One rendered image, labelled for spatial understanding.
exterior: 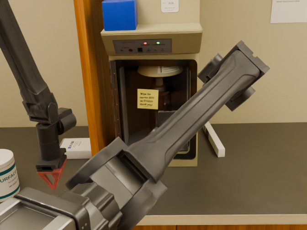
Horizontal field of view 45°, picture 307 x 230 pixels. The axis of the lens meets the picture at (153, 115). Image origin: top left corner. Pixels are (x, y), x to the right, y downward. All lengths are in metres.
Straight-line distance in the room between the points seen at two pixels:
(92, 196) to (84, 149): 1.16
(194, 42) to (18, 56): 0.56
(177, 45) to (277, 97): 0.80
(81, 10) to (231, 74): 0.68
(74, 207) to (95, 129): 0.98
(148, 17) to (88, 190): 0.92
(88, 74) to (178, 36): 0.33
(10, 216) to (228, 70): 0.43
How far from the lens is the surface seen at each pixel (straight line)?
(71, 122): 1.13
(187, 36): 1.19
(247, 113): 1.90
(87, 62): 1.25
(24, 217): 0.39
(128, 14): 1.18
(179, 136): 0.54
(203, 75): 0.79
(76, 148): 1.60
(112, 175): 0.46
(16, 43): 0.97
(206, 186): 1.38
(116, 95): 1.35
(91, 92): 1.28
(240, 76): 0.66
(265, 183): 1.43
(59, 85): 1.87
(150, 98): 1.34
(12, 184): 1.42
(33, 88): 1.01
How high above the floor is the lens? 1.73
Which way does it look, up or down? 24 degrees down
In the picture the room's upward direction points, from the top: 2 degrees counter-clockwise
